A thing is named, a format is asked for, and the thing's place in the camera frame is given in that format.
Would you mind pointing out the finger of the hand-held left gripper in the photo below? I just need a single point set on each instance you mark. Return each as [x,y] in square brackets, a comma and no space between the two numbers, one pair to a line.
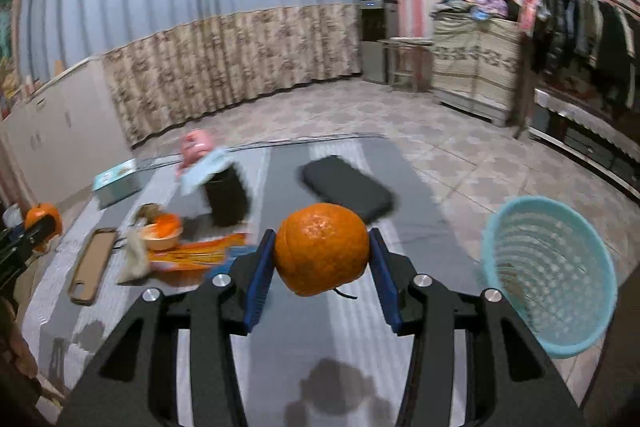
[30,239]

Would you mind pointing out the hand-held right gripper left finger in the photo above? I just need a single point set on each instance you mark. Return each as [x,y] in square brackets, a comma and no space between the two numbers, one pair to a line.
[260,277]

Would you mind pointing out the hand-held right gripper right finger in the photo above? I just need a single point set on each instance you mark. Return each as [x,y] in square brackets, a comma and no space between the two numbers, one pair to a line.
[382,277]

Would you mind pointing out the orange fruit piece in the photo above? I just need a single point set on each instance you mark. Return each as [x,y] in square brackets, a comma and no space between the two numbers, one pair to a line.
[42,214]

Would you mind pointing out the orange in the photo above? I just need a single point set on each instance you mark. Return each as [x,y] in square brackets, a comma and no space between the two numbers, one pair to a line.
[322,247]

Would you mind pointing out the pale yellow bowl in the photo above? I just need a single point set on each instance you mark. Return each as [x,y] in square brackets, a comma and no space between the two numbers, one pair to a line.
[160,241]

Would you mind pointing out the blue face mask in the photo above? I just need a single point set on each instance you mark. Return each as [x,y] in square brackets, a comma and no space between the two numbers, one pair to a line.
[202,169]

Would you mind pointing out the light blue plastic basket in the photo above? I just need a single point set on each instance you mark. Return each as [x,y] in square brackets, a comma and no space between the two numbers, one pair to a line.
[550,267]

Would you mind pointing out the person's left forearm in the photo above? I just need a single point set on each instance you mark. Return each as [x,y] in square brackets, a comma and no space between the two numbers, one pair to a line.
[17,342]

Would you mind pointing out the orange yellow snack packet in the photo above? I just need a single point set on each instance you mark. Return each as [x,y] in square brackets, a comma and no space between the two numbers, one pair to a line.
[200,253]

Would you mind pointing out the brown phone case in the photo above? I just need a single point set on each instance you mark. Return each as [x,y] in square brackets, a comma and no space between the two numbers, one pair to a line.
[92,264]

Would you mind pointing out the black cylindrical container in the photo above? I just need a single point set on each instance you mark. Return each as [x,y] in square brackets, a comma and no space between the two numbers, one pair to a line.
[227,197]

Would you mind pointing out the grey striped mat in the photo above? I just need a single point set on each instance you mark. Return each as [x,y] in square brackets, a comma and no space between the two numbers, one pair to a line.
[440,207]

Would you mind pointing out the black zip case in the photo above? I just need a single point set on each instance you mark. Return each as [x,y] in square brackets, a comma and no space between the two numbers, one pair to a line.
[345,189]

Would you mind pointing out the light blue tissue box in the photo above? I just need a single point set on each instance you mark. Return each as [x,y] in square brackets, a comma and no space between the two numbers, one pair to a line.
[117,182]

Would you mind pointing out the crumpled white tissue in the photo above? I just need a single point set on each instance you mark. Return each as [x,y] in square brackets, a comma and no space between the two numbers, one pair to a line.
[135,257]

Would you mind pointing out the orange peel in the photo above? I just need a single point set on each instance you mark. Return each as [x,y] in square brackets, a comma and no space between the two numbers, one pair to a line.
[167,223]

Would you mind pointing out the crumpled brown cloth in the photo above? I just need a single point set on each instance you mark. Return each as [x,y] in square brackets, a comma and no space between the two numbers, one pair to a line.
[147,213]

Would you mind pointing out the white cabinet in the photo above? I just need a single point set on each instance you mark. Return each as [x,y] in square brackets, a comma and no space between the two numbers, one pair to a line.
[60,117]

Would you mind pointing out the pink cartoon mug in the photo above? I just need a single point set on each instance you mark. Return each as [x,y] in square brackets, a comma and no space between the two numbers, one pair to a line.
[195,146]

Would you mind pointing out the small metal table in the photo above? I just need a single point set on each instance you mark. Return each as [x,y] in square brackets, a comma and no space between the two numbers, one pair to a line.
[407,62]

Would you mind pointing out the cloth covered cabinet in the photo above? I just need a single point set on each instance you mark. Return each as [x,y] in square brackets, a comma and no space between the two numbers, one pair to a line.
[475,62]

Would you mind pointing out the grey water dispenser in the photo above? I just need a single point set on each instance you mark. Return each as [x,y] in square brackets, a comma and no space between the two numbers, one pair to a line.
[377,37]

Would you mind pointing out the low cloth covered bench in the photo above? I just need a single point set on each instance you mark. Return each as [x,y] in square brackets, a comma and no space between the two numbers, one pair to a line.
[575,117]

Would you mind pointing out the blue and floral curtain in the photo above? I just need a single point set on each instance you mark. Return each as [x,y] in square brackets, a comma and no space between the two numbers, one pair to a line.
[200,7]

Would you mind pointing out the row of hanging clothes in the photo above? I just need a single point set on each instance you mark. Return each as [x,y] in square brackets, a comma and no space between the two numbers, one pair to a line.
[575,27]

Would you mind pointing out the colourful wall poster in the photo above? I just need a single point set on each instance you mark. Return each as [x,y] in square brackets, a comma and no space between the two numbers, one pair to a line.
[5,57]

